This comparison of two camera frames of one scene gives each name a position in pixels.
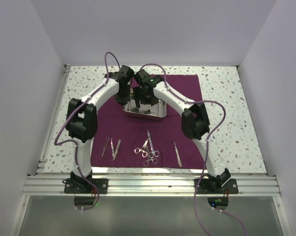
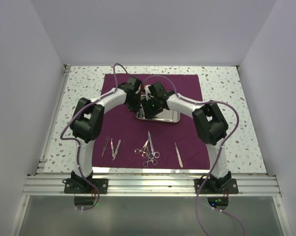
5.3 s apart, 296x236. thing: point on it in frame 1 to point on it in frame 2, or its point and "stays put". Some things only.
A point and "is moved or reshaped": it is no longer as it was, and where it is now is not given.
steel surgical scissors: [154, 153] stays put
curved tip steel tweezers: [114, 154] stays put
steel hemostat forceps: [154, 160] stays put
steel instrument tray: [158, 109] is moved or reshaped
